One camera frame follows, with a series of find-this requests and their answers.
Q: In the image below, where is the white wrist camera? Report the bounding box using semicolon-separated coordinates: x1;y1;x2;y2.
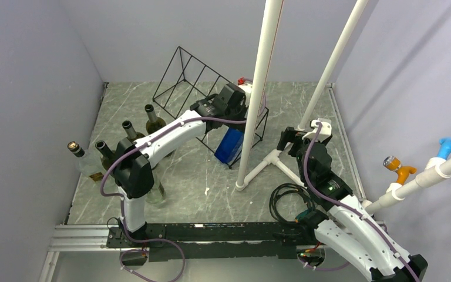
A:
237;77;253;104
302;118;332;142

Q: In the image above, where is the orange pipe valve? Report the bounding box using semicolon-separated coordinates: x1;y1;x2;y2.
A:
383;156;417;185

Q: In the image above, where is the blue square glass bottle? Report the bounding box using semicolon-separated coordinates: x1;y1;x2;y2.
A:
214;128;244;164

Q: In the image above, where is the white PVC pipe frame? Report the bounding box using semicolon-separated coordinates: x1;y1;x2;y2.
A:
235;0;368;191

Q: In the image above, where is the white PVC side pipe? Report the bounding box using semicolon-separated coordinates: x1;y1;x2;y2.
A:
365;159;451;214

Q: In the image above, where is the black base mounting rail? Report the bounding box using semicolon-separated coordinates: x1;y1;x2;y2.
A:
106;222;317;262

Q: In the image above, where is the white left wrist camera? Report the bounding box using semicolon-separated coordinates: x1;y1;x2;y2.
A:
237;77;253;104

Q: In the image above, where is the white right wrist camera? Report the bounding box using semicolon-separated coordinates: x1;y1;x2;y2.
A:
302;118;332;142

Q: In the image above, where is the dark wine bottle cream label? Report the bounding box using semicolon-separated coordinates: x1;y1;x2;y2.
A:
122;120;145;142

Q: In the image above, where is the clear glass bottle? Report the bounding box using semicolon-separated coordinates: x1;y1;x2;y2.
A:
146;172;166;204

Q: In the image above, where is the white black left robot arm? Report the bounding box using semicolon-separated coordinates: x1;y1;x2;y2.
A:
107;83;253;247

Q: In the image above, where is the coiled black cable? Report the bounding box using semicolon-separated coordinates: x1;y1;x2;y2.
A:
268;183;317;224

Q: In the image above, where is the green wine bottle grey capsule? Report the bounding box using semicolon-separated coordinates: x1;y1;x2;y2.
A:
144;104;167;135

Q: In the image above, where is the black wire wine rack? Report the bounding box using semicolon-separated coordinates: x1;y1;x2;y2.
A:
152;46;270;155

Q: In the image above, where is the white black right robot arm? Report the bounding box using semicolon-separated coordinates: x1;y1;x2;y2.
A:
277;123;428;281

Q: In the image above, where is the dark wine bottle black top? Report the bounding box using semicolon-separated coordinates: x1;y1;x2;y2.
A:
95;140;116;171

